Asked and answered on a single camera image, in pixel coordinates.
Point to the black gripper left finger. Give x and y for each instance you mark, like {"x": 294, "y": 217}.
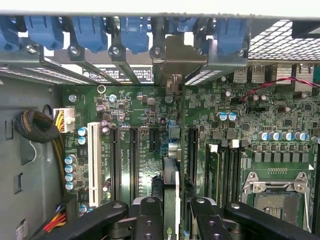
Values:
{"x": 150, "y": 220}

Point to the blue slot clip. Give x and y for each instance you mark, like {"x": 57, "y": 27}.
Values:
{"x": 232, "y": 35}
{"x": 135, "y": 33}
{"x": 185, "y": 25}
{"x": 7, "y": 32}
{"x": 90, "y": 32}
{"x": 45, "y": 31}

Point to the black RAM slot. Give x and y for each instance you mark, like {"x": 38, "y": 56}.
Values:
{"x": 236, "y": 172}
{"x": 225, "y": 172}

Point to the short black expansion slot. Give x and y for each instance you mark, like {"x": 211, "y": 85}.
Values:
{"x": 154, "y": 140}

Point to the white power connector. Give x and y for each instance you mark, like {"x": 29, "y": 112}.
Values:
{"x": 67, "y": 117}

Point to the open grey PC case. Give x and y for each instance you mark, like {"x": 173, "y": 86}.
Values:
{"x": 30, "y": 162}

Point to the white expansion slot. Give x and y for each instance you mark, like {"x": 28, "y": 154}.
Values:
{"x": 90, "y": 160}

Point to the green motherboard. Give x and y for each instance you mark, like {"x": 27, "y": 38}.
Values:
{"x": 150, "y": 105}

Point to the CPU socket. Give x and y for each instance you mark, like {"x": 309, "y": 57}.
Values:
{"x": 275, "y": 207}

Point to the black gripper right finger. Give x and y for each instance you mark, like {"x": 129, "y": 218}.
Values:
{"x": 210, "y": 225}

